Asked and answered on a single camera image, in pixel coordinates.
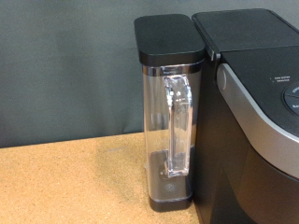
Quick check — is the black Keurig coffee machine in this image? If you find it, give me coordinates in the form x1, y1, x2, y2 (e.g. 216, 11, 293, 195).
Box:
191, 7, 299, 224

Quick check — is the clear water reservoir black lid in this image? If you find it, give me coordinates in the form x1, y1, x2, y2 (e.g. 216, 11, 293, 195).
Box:
134, 13, 206, 213

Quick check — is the grey divider panel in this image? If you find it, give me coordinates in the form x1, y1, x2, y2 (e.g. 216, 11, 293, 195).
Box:
0, 0, 299, 149

